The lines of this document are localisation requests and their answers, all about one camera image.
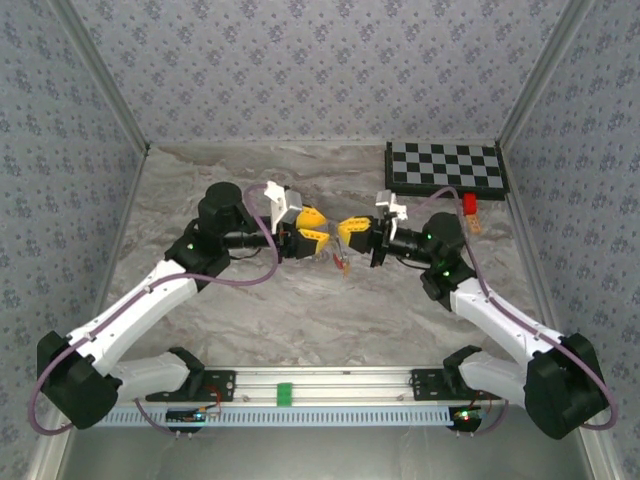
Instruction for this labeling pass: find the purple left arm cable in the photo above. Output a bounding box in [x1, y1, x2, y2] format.
[27, 183, 281, 440]

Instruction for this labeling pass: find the white slotted cable duct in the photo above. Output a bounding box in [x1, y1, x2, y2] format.
[94, 405, 464, 427]

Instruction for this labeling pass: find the black and grey checkerboard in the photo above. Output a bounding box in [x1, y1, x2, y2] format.
[383, 139, 511, 202]

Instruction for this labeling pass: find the left circuit board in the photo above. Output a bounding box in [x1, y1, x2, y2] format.
[166, 407, 209, 426]

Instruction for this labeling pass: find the aluminium frame post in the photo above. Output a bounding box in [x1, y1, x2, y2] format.
[498, 0, 599, 149]

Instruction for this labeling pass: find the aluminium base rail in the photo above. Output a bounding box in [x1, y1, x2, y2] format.
[55, 366, 501, 407]

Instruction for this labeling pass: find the circuit board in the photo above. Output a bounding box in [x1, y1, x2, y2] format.
[166, 407, 209, 426]
[449, 405, 489, 424]

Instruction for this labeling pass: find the right circuit board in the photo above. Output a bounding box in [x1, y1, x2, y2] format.
[449, 405, 489, 424]

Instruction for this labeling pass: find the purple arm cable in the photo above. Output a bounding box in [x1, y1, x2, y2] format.
[405, 187, 619, 432]
[27, 183, 281, 440]

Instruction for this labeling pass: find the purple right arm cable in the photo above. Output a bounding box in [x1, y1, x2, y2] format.
[405, 187, 619, 432]

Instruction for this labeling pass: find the aluminium side rail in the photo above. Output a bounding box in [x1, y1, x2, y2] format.
[77, 144, 151, 369]
[499, 143, 571, 366]

